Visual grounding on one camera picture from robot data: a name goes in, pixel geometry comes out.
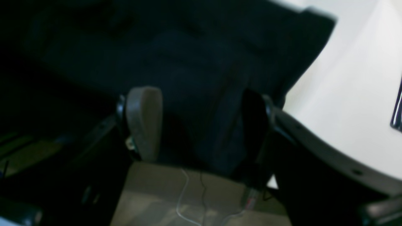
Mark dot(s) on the black T-shirt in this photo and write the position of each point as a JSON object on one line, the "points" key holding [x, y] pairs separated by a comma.
{"points": [[212, 59]]}

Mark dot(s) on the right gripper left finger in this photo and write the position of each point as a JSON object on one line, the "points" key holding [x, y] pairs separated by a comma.
{"points": [[80, 183]]}

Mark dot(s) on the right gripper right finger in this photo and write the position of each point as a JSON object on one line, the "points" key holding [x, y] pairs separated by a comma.
{"points": [[318, 185]]}

